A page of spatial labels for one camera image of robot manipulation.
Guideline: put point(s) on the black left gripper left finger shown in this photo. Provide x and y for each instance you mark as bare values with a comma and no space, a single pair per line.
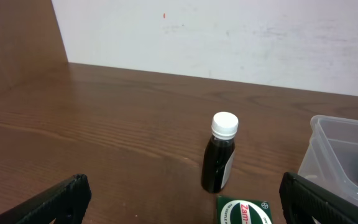
65,202

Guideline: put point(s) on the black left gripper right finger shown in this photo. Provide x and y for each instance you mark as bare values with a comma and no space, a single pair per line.
304,202

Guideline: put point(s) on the clear plastic container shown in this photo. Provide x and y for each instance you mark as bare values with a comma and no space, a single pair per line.
331,160

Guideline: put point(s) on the green Zam-Buk tin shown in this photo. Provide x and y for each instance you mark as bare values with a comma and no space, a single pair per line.
236,211

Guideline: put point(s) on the dark bottle white cap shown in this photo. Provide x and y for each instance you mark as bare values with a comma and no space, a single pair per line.
219,152

